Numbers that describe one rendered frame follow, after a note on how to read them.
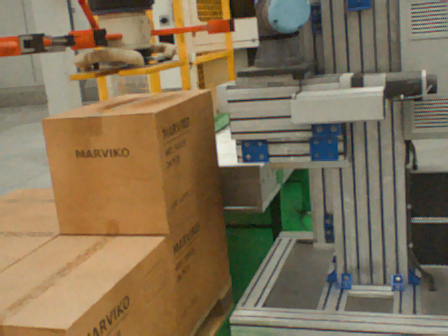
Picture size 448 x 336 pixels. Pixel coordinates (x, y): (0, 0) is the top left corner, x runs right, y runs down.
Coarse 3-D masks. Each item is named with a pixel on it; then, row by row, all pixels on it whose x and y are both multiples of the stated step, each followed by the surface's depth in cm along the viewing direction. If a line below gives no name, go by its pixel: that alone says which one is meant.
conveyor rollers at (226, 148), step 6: (228, 126) 391; (216, 132) 375; (222, 132) 374; (228, 132) 365; (222, 138) 347; (228, 138) 346; (222, 144) 329; (228, 144) 328; (234, 144) 327; (222, 150) 311; (228, 150) 310; (234, 150) 309; (222, 156) 301; (228, 156) 300; (234, 156) 299; (222, 162) 283; (228, 162) 282; (234, 162) 281
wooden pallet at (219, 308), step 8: (224, 288) 243; (216, 296) 234; (224, 296) 243; (216, 304) 241; (224, 304) 243; (232, 304) 254; (208, 312) 224; (216, 312) 242; (224, 312) 243; (200, 320) 215; (208, 320) 240; (216, 320) 239; (224, 320) 242; (200, 328) 234; (208, 328) 233; (216, 328) 233
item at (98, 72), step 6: (96, 66) 204; (114, 66) 215; (120, 66) 216; (78, 72) 200; (84, 72) 199; (90, 72) 198; (96, 72) 197; (102, 72) 200; (108, 72) 204; (114, 72) 208; (72, 78) 198; (78, 78) 197; (84, 78) 197; (90, 78) 196
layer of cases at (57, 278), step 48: (48, 192) 260; (0, 240) 200; (48, 240) 195; (96, 240) 190; (144, 240) 186; (192, 240) 210; (0, 288) 159; (48, 288) 156; (96, 288) 153; (144, 288) 172; (192, 288) 209
